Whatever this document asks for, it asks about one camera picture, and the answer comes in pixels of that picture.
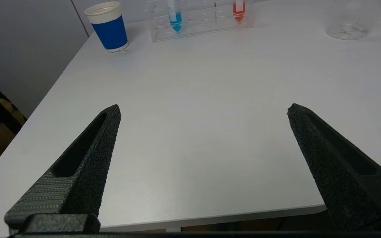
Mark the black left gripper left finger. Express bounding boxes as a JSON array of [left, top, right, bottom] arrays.
[[5, 105, 122, 228]]

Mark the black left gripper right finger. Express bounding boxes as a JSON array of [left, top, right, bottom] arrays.
[[287, 103, 381, 231]]

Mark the clear glass beaker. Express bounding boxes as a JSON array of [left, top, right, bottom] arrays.
[[324, 0, 373, 41]]

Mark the blue pigment test tube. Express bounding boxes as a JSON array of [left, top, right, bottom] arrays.
[[167, 0, 183, 33]]

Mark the clear acrylic test tube rack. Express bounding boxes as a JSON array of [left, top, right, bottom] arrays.
[[145, 0, 254, 43]]

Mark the red pigment test tube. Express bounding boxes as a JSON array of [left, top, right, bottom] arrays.
[[232, 0, 246, 23]]

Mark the blue and white paper cup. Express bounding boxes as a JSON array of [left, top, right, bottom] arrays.
[[84, 1, 130, 53]]

